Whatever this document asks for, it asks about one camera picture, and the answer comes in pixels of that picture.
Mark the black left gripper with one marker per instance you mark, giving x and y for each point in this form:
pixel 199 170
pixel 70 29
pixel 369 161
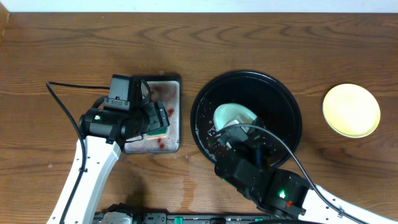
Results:
pixel 159 116

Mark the mint green plate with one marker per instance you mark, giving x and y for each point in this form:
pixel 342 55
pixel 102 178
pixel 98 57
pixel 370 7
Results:
pixel 232 113

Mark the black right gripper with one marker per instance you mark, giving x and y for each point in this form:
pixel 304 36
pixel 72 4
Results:
pixel 263 138

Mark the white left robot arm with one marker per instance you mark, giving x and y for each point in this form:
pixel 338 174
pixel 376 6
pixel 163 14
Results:
pixel 103 135

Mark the green scrubbing sponge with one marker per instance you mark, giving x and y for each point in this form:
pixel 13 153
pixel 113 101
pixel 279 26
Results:
pixel 159 133

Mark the round black tray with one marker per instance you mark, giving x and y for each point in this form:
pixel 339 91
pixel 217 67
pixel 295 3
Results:
pixel 263 94

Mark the yellow plate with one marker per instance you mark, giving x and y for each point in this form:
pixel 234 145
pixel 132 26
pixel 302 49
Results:
pixel 351 110

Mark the black rectangular wash tray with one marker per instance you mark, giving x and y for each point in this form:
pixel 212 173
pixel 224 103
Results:
pixel 166 89

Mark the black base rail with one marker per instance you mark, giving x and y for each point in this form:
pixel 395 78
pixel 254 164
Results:
pixel 122 213

